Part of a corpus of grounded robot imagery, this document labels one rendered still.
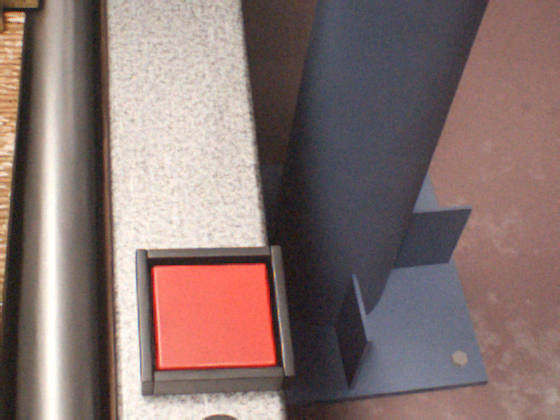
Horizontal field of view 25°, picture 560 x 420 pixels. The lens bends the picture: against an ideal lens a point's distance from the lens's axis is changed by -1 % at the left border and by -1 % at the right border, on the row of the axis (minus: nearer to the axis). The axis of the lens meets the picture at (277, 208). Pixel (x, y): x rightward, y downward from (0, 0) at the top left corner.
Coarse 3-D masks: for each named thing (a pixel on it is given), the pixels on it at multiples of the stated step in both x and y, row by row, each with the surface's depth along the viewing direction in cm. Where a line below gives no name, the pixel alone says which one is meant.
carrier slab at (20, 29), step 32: (0, 32) 71; (0, 64) 69; (0, 96) 68; (0, 128) 67; (0, 160) 66; (0, 192) 65; (0, 224) 63; (0, 256) 62; (0, 288) 61; (0, 320) 61; (0, 352) 60
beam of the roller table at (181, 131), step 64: (128, 0) 76; (192, 0) 76; (128, 64) 73; (192, 64) 74; (128, 128) 70; (192, 128) 71; (128, 192) 68; (192, 192) 68; (256, 192) 69; (128, 256) 66; (128, 320) 64; (128, 384) 62
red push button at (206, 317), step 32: (160, 288) 63; (192, 288) 63; (224, 288) 64; (256, 288) 64; (160, 320) 62; (192, 320) 62; (224, 320) 63; (256, 320) 63; (160, 352) 61; (192, 352) 61; (224, 352) 62; (256, 352) 62
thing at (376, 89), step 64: (320, 0) 126; (384, 0) 117; (448, 0) 116; (320, 64) 130; (384, 64) 123; (448, 64) 125; (320, 128) 136; (384, 128) 132; (320, 192) 144; (384, 192) 142; (320, 256) 154; (384, 256) 156; (448, 256) 174; (320, 320) 167; (384, 320) 170; (448, 320) 171; (320, 384) 163; (384, 384) 164; (448, 384) 165
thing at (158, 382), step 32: (160, 256) 64; (192, 256) 64; (224, 256) 64; (256, 256) 65; (288, 320) 63; (288, 352) 62; (160, 384) 60; (192, 384) 61; (224, 384) 61; (256, 384) 61; (288, 384) 62
